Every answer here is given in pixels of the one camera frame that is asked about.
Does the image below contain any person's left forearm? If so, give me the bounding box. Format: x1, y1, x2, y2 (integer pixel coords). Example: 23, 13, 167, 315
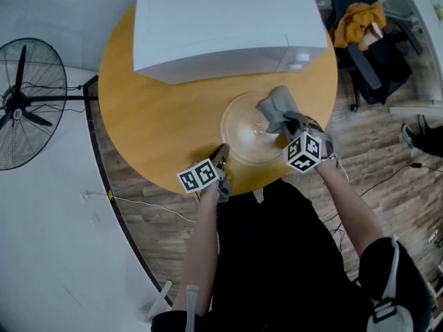
171, 181, 223, 317

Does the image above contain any black floor cable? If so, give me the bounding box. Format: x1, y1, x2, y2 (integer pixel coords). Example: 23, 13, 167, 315
359, 162, 443, 197

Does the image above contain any paper cup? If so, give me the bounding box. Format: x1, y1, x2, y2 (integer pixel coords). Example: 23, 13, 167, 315
359, 21, 384, 47

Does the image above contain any white desk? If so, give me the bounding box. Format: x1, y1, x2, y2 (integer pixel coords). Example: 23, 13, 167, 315
377, 0, 443, 119

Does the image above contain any glass microwave turntable plate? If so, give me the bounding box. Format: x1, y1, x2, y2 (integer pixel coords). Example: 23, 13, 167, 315
220, 91, 302, 167

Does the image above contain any person's black clothing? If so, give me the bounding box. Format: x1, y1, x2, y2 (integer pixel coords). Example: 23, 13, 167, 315
150, 179, 437, 332

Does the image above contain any white shoulder strap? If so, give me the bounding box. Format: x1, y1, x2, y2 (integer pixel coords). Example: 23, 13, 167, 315
185, 284, 201, 332
365, 236, 416, 332

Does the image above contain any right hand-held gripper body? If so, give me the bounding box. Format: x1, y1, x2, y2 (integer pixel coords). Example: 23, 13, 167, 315
282, 115, 336, 175

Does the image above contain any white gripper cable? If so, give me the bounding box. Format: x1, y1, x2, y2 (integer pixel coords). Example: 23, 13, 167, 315
318, 153, 351, 223

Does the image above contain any grey cloth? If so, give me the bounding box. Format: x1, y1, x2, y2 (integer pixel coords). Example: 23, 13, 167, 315
256, 85, 302, 135

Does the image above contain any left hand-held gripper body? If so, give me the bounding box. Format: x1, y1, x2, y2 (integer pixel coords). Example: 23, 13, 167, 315
176, 154, 233, 203

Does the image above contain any white floor cable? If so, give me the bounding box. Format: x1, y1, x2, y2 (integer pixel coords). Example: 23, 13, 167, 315
82, 190, 197, 223

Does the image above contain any white microwave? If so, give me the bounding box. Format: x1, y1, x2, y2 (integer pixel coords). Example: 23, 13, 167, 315
133, 0, 329, 86

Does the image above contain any black standing fan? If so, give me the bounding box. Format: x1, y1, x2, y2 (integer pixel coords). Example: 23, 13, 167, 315
0, 37, 100, 172

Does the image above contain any person's right forearm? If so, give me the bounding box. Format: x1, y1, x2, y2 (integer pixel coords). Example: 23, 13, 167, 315
314, 156, 386, 257

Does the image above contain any yellow garment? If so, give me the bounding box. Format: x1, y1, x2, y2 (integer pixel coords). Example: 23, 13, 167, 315
331, 1, 387, 52

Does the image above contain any black office chair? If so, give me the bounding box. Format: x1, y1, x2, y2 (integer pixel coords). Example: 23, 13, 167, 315
323, 0, 425, 113

